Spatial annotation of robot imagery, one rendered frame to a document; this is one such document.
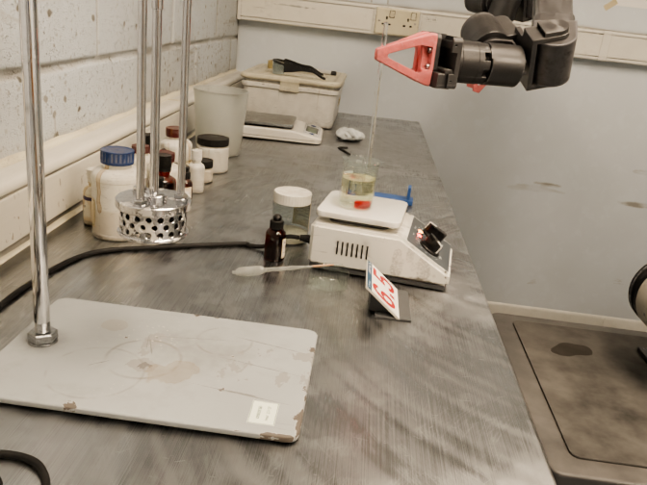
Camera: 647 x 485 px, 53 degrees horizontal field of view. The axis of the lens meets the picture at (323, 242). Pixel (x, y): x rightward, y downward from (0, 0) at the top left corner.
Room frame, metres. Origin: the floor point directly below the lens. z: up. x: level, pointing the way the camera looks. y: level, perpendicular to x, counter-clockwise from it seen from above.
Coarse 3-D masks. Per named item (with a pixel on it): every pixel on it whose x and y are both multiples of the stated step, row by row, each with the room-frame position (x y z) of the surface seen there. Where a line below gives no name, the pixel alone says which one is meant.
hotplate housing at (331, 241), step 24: (408, 216) 0.95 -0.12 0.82; (312, 240) 0.86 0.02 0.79; (336, 240) 0.85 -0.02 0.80; (360, 240) 0.85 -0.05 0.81; (384, 240) 0.84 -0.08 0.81; (312, 264) 0.86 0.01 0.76; (360, 264) 0.85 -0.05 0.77; (384, 264) 0.84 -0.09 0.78; (408, 264) 0.84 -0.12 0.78; (432, 264) 0.84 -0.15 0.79; (432, 288) 0.83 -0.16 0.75
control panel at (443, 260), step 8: (416, 224) 0.93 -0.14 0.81; (424, 224) 0.96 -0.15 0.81; (416, 232) 0.90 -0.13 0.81; (408, 240) 0.85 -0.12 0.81; (416, 240) 0.87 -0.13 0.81; (448, 248) 0.93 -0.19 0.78; (432, 256) 0.85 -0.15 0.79; (440, 256) 0.87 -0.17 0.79; (448, 256) 0.89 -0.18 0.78; (440, 264) 0.84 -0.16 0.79; (448, 264) 0.86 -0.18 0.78
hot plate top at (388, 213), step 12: (336, 192) 0.97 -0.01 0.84; (324, 204) 0.90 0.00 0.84; (336, 204) 0.90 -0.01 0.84; (384, 204) 0.93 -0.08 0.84; (396, 204) 0.94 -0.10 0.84; (324, 216) 0.86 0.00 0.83; (336, 216) 0.86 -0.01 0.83; (348, 216) 0.86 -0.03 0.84; (360, 216) 0.86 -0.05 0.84; (372, 216) 0.87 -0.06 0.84; (384, 216) 0.87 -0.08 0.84; (396, 216) 0.88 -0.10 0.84
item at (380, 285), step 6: (372, 270) 0.79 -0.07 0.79; (372, 276) 0.77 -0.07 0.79; (378, 276) 0.79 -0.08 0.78; (372, 282) 0.75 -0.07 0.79; (378, 282) 0.77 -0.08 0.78; (384, 282) 0.79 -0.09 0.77; (372, 288) 0.73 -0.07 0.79; (378, 288) 0.76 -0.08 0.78; (384, 288) 0.77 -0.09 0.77; (390, 288) 0.79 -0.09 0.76; (378, 294) 0.73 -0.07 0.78; (384, 294) 0.75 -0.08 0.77; (390, 294) 0.77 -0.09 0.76; (384, 300) 0.73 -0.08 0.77; (390, 300) 0.75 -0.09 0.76; (390, 306) 0.73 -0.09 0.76
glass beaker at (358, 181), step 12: (348, 156) 0.92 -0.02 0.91; (360, 156) 0.93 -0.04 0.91; (372, 156) 0.92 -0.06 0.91; (348, 168) 0.89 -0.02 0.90; (360, 168) 0.88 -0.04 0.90; (372, 168) 0.88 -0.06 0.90; (348, 180) 0.88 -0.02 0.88; (360, 180) 0.88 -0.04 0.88; (372, 180) 0.89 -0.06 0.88; (348, 192) 0.88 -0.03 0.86; (360, 192) 0.88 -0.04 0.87; (372, 192) 0.89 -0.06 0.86; (348, 204) 0.88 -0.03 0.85; (360, 204) 0.88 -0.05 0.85; (372, 204) 0.89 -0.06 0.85
